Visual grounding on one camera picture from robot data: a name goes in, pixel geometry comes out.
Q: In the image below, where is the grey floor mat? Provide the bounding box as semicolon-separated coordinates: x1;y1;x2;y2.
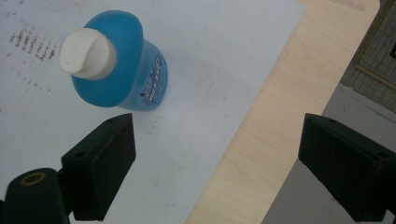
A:
339;0;396;115

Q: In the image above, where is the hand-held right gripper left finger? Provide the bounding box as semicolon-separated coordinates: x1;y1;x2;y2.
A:
57;113;137;222

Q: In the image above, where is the white table sheet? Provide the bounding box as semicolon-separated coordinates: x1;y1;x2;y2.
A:
0;0;305;224

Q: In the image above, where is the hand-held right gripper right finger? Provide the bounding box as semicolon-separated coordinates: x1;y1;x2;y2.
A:
298;113;396;223

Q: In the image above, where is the light wooden table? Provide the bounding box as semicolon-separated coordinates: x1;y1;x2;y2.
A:
183;0;381;224

